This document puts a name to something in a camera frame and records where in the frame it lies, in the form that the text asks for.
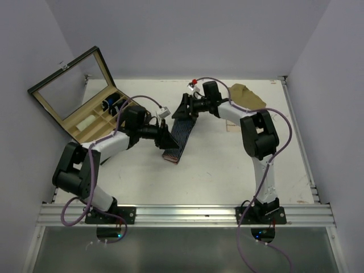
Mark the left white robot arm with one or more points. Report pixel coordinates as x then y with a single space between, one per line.
78 167

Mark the aluminium front rail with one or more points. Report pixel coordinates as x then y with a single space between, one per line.
196 216

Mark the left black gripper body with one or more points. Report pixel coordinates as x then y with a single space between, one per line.
158 129

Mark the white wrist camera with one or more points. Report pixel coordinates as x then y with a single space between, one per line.
163 112
192 86

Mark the olive tan underwear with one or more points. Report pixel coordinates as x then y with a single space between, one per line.
245 98

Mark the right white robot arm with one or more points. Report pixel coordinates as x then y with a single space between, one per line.
260 141

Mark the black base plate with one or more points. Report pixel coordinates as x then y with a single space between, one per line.
253 217
121 215

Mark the white rolled cloth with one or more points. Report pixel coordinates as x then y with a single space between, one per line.
85 123

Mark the black white rolled underwear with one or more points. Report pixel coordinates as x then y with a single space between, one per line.
114 109

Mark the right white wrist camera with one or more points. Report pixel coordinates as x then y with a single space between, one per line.
192 86

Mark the black compartment storage box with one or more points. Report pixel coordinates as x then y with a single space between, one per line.
75 91

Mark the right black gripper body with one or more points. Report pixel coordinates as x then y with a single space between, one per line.
198 105

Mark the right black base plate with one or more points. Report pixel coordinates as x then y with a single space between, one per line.
253 217

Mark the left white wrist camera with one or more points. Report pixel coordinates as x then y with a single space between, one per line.
163 112

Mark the navy striped underwear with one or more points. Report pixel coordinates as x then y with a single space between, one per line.
181 131

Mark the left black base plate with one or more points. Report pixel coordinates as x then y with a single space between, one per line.
121 215

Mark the black blue rolled underwear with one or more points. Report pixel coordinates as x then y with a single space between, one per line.
110 100

